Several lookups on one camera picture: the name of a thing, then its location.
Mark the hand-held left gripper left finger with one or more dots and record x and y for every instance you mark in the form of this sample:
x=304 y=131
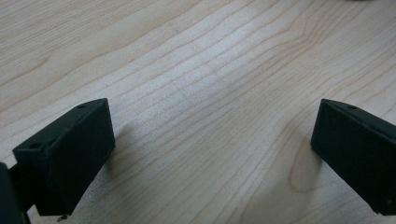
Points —
x=67 y=161

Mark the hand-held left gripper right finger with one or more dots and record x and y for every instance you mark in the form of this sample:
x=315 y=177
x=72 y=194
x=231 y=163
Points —
x=355 y=155

